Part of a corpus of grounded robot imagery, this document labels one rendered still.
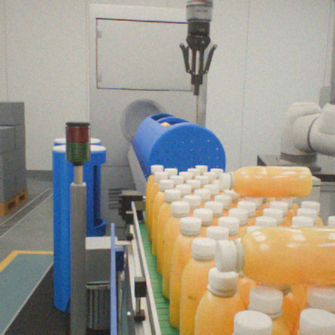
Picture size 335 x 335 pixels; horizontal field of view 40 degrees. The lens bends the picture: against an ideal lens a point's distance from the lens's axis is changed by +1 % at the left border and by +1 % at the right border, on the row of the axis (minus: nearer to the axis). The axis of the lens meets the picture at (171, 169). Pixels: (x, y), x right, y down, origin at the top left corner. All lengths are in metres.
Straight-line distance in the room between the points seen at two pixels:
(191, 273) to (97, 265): 0.77
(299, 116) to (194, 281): 1.34
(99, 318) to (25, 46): 5.87
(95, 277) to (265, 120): 5.65
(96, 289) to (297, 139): 1.02
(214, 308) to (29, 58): 6.61
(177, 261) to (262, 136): 6.13
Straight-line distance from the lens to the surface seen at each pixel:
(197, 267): 0.73
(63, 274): 2.57
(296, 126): 1.97
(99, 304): 1.53
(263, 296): 0.56
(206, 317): 0.62
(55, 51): 6.99
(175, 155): 1.63
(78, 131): 1.16
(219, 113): 6.81
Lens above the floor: 1.34
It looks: 9 degrees down
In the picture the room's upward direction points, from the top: 2 degrees clockwise
